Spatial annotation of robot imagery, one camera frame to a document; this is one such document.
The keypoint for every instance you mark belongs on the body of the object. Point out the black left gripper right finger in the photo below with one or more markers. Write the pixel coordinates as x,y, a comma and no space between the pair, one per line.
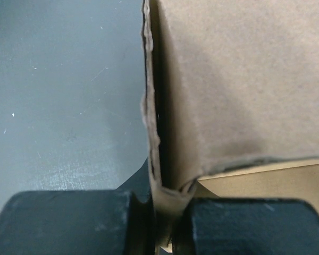
247,226

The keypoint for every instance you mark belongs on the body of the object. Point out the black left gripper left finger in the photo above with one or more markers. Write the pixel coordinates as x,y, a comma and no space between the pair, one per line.
118,221

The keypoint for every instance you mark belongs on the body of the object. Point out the brown cardboard box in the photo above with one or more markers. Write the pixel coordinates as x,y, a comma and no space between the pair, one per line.
231,104

